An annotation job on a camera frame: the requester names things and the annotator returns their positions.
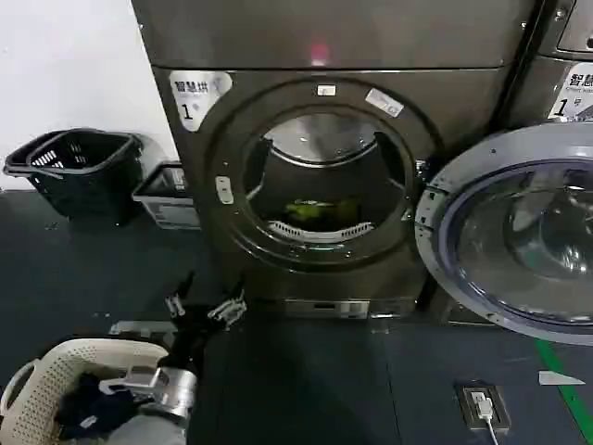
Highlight white perforated laundry basket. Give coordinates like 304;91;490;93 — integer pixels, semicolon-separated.
0;337;170;445

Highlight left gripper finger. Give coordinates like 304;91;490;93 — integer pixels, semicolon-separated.
208;273;247;328
165;271;196;320

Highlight floor power socket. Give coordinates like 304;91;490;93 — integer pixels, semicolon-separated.
455;381;511;430

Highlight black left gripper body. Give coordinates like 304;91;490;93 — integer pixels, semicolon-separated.
158;302;220;372

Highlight green garment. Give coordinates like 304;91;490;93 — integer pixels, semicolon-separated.
284;197;363;222

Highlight grey dryer with number label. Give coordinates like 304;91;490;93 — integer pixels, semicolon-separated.
504;0;593;136

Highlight white plug with cable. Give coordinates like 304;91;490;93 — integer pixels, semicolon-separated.
469;390;500;445

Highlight grey dryer with open drum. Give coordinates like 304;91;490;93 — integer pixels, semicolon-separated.
131;0;548;322

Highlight round glass dryer door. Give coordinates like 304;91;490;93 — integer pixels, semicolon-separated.
413;121;593;347

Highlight dark blue clothes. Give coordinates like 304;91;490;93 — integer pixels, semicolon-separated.
54;370;157;442

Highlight grey box with printed label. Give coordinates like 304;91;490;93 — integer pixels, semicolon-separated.
132;160;201;231

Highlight black plastic basket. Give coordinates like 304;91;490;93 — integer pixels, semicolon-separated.
3;129;66;185
26;131;143;228

